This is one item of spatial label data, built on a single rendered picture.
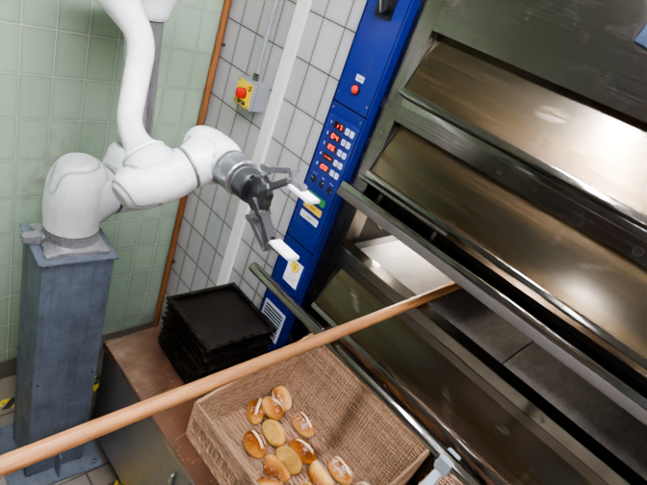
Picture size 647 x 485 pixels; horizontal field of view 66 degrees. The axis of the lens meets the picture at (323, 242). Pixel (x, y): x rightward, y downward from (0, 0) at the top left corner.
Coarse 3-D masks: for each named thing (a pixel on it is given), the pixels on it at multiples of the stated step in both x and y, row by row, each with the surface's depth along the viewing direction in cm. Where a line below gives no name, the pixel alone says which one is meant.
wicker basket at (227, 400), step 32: (320, 352) 177; (256, 384) 170; (320, 384) 176; (352, 384) 168; (192, 416) 153; (224, 416) 167; (288, 416) 177; (320, 416) 174; (352, 416) 167; (384, 416) 160; (224, 448) 143; (320, 448) 169; (352, 448) 166; (384, 448) 159; (416, 448) 153; (224, 480) 146; (288, 480) 155; (384, 480) 158
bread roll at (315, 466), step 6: (312, 462) 158; (318, 462) 158; (312, 468) 156; (318, 468) 155; (312, 474) 155; (318, 474) 154; (324, 474) 154; (312, 480) 155; (318, 480) 154; (324, 480) 153; (330, 480) 154
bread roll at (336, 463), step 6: (336, 456) 163; (330, 462) 162; (336, 462) 161; (342, 462) 161; (330, 468) 161; (336, 468) 160; (342, 468) 159; (348, 468) 160; (336, 474) 159; (342, 474) 159; (348, 474) 159; (336, 480) 160; (342, 480) 158; (348, 480) 159
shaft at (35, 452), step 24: (456, 288) 165; (384, 312) 138; (312, 336) 120; (336, 336) 124; (264, 360) 108; (192, 384) 96; (216, 384) 99; (144, 408) 88; (72, 432) 80; (96, 432) 82; (0, 456) 74; (24, 456) 75; (48, 456) 77
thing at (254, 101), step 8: (240, 80) 181; (248, 80) 179; (256, 88) 177; (264, 88) 180; (248, 96) 179; (256, 96) 180; (264, 96) 182; (240, 104) 183; (248, 104) 180; (256, 104) 182; (264, 104) 184
